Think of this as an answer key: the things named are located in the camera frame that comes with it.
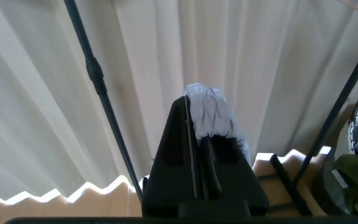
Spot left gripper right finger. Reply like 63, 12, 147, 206
201, 134, 270, 218

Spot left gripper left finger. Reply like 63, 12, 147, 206
141, 95, 200, 218

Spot pale grey shorts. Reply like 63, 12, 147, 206
183, 83, 253, 168

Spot black clothes rack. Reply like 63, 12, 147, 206
63, 0, 358, 217

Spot beige curtain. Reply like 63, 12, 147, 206
0, 0, 358, 200

